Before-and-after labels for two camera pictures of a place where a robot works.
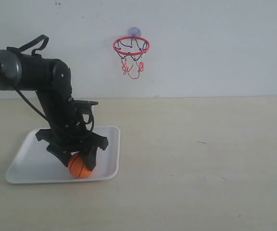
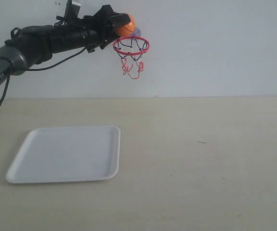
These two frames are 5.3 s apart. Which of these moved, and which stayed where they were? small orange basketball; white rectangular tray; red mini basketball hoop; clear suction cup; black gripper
Moved: black gripper; small orange basketball
Stayed: white rectangular tray; clear suction cup; red mini basketball hoop
